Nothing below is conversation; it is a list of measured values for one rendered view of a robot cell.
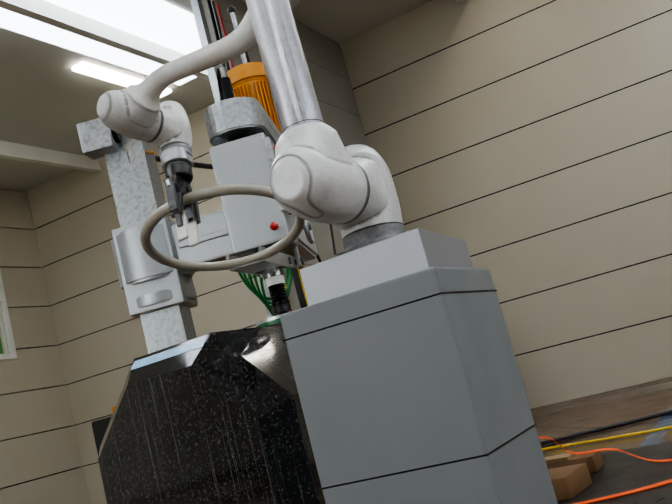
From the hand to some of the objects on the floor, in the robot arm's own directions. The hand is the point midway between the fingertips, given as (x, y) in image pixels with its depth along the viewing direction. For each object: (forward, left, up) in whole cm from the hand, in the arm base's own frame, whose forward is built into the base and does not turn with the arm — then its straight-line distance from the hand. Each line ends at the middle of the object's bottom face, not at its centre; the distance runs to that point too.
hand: (187, 231), depth 224 cm
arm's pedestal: (-50, -5, -111) cm, 122 cm away
